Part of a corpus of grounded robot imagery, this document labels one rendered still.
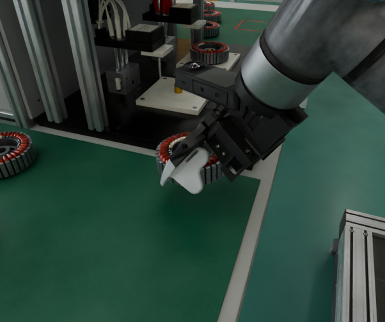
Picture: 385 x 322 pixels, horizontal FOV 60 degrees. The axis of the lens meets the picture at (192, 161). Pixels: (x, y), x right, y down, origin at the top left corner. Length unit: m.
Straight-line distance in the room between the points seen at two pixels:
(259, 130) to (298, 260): 1.12
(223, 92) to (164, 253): 0.23
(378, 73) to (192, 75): 0.22
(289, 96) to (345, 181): 1.60
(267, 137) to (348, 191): 1.50
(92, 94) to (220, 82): 0.32
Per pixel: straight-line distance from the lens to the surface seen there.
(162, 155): 0.49
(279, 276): 1.39
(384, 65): 0.29
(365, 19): 0.29
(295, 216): 1.63
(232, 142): 0.39
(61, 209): 0.56
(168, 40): 1.04
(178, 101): 0.76
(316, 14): 0.29
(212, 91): 0.40
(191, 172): 0.44
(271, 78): 0.32
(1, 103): 0.83
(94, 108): 0.67
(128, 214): 0.52
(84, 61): 0.63
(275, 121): 0.36
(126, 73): 0.82
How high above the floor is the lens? 1.12
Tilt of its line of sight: 36 degrees down
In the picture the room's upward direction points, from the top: straight up
